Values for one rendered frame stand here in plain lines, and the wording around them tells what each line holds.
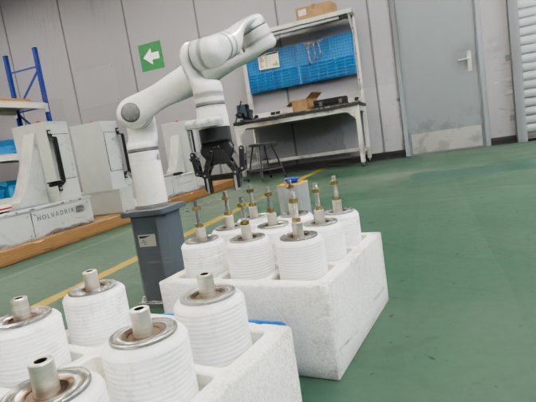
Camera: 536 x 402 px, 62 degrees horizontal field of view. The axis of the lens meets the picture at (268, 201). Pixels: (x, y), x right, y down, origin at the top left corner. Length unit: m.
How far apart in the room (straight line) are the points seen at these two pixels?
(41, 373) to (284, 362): 0.32
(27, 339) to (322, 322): 0.46
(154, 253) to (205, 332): 0.81
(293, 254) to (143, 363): 0.42
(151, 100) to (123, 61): 6.29
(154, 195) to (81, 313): 0.68
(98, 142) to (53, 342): 3.07
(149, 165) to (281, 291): 0.68
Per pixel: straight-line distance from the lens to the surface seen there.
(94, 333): 0.76
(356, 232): 1.07
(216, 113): 1.04
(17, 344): 0.69
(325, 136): 6.21
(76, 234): 3.14
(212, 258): 0.96
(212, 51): 1.05
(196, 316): 0.58
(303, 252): 0.83
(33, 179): 3.28
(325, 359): 0.86
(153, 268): 1.39
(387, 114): 6.10
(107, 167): 3.67
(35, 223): 3.03
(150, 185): 1.36
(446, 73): 6.10
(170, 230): 1.36
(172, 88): 1.34
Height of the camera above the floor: 0.44
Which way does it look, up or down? 7 degrees down
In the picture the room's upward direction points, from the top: 9 degrees counter-clockwise
